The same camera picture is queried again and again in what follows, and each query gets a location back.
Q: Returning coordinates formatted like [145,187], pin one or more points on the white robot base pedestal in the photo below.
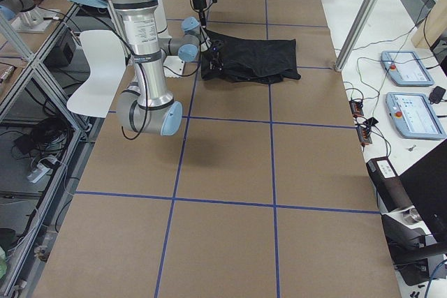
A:
[173,66]

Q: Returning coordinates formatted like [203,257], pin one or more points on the aluminium frame post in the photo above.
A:
[355,31]

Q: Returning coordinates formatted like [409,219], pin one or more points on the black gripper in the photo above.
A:
[212,56]
[200,5]

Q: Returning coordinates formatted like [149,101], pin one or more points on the teach pendant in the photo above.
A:
[413,116]
[405,69]

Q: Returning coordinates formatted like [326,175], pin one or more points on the upper teach pendant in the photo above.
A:
[405,69]

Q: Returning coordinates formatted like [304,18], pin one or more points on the black graphic t-shirt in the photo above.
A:
[245,60]

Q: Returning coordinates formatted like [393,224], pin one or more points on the lower teach pendant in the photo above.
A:
[413,116]

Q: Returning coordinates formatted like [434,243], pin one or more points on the black monitor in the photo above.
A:
[425,184]

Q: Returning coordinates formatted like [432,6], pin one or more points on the white chair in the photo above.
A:
[106,59]

